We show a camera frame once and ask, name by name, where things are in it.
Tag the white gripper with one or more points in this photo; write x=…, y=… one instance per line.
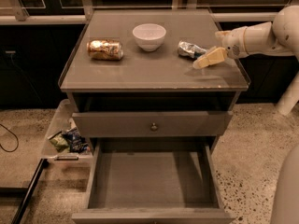
x=234, y=43

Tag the silver blue redbull can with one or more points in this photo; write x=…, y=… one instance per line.
x=190, y=50

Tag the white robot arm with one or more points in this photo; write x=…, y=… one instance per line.
x=279, y=37

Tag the grey drawer cabinet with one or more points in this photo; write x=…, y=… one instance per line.
x=160, y=71

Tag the brass drawer knob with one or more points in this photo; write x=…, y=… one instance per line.
x=154, y=127

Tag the gold crushed can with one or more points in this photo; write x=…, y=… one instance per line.
x=105, y=49

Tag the grey upper drawer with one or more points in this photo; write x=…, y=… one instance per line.
x=107, y=115

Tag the grey open lower drawer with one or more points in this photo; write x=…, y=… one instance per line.
x=152, y=181

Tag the white ceramic bowl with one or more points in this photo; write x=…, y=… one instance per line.
x=149, y=36

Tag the dark blue snack bag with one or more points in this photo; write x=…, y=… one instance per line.
x=76, y=142

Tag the clear plastic storage bin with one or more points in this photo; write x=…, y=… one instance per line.
x=62, y=121

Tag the green snack bag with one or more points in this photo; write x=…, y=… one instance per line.
x=59, y=142

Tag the metal window railing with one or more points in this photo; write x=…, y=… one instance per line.
x=75, y=11

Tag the black metal floor frame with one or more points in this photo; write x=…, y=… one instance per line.
x=24, y=195

